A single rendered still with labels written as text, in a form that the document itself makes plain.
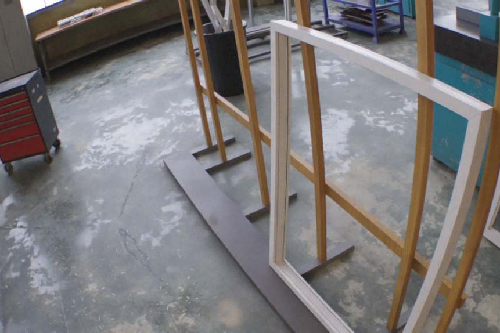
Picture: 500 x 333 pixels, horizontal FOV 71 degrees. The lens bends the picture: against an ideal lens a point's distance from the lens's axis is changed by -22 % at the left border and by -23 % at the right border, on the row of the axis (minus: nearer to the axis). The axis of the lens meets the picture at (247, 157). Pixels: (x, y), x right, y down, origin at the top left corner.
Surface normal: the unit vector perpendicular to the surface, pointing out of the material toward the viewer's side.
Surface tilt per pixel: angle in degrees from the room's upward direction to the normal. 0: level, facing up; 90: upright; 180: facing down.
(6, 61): 90
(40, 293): 0
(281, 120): 90
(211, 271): 0
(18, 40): 90
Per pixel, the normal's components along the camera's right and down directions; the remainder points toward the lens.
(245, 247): -0.14, -0.83
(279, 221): 0.46, 0.42
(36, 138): 0.11, 0.52
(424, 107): -0.88, 0.36
